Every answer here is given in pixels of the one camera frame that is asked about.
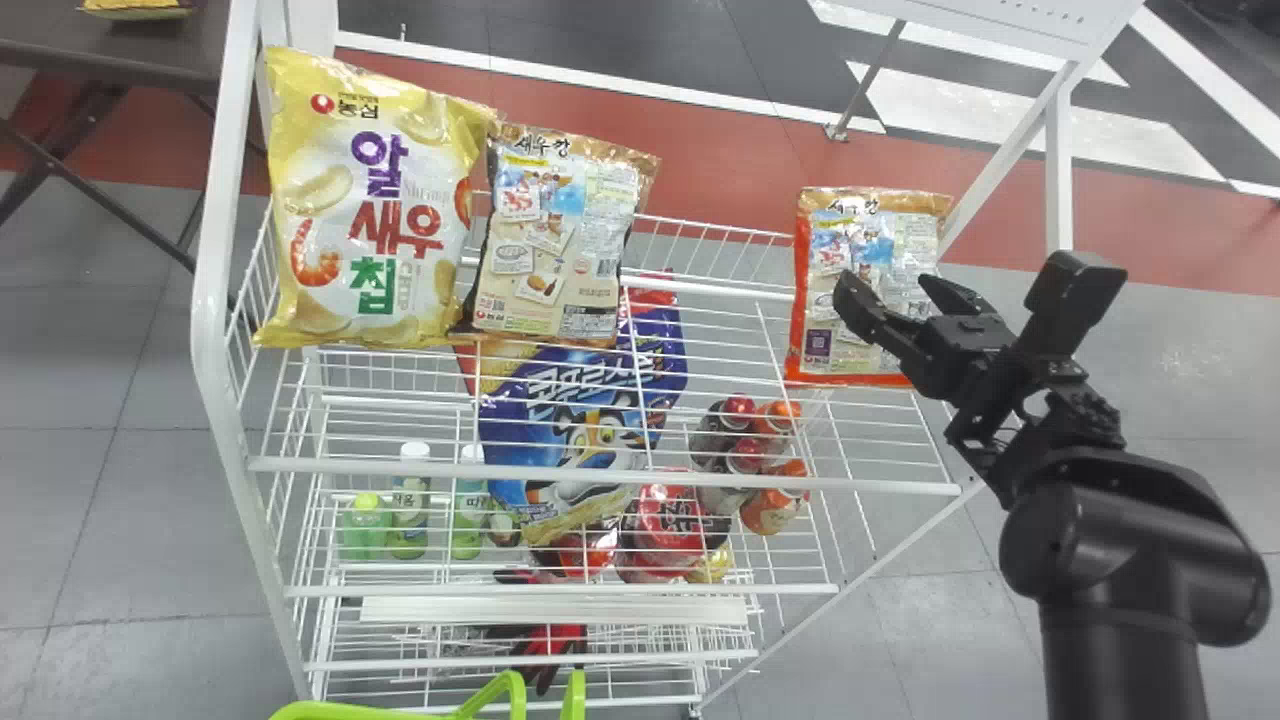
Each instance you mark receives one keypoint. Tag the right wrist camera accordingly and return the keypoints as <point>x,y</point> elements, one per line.
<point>1072,295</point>

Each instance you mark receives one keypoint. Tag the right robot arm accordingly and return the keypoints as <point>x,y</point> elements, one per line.
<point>1120,560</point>

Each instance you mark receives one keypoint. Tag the yellow snack packet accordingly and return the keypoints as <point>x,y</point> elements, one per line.
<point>370,200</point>

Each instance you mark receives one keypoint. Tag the blue cereal bag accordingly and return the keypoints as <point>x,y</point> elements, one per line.
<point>590,400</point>

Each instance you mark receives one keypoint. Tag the green bottle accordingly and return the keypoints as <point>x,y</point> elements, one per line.
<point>468,510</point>
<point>410,510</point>
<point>364,525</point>

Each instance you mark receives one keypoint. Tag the green basket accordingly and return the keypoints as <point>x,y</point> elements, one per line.
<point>495,695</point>

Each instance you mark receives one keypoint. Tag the dark side table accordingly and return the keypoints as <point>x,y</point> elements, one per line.
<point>110,55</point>

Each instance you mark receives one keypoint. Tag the orange snack packet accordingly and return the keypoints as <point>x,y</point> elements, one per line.
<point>555,240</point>
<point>860,230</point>

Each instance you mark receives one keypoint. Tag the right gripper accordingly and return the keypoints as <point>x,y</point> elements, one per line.
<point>955,355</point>

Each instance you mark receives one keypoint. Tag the dark red-capped bottle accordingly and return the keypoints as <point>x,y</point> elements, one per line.
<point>722,425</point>
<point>735,470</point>

